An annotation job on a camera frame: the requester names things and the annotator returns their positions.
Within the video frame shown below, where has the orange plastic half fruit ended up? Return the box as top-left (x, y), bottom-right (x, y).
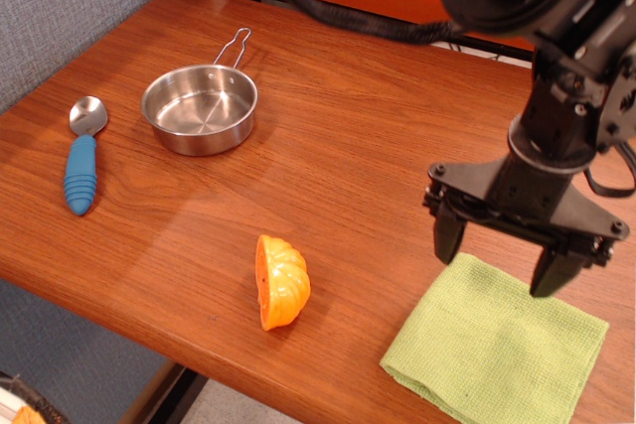
top-left (255, 234), bottom-right (311, 331)

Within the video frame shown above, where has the orange object bottom left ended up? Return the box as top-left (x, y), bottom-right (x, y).
top-left (12, 406), bottom-right (46, 424)

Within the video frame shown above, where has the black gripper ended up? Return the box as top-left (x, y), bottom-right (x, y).
top-left (424, 120), bottom-right (630, 298)

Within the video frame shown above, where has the spoon with blue handle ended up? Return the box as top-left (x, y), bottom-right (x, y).
top-left (64, 96), bottom-right (108, 215)

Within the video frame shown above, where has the green cloth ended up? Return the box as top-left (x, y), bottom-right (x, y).
top-left (381, 253), bottom-right (609, 423)

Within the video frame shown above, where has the small steel pan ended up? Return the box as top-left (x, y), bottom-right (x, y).
top-left (140, 27), bottom-right (258, 157)

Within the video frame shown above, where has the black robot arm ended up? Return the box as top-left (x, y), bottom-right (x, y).
top-left (424, 0), bottom-right (635, 297)

